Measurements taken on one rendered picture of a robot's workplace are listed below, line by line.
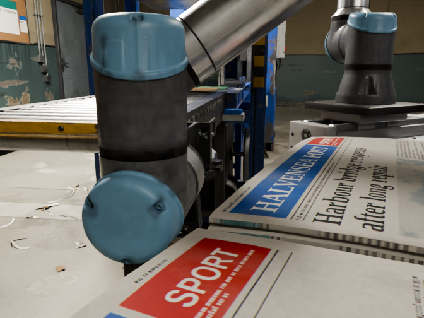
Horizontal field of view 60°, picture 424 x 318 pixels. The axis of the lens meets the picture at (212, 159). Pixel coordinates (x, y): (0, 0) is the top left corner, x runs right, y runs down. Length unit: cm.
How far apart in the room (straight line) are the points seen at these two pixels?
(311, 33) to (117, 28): 921
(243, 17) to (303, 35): 903
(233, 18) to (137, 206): 23
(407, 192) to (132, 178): 18
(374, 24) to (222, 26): 66
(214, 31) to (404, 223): 29
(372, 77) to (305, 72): 841
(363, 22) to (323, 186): 81
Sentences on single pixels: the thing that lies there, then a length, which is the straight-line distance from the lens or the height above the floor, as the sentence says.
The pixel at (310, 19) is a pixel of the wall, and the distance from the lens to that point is 950.
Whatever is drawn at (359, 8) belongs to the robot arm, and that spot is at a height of 107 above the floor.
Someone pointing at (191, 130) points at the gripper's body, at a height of 83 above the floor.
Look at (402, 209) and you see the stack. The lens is 22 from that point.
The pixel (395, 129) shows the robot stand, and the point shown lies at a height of 75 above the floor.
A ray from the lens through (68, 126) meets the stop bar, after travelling 63.
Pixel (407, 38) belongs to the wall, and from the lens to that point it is 994.
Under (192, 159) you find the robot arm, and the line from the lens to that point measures 38.
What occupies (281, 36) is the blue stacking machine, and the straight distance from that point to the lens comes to 423.
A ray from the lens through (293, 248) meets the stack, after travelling 16.
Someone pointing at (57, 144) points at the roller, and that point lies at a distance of 73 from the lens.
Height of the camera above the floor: 90
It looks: 13 degrees down
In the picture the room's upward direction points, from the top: straight up
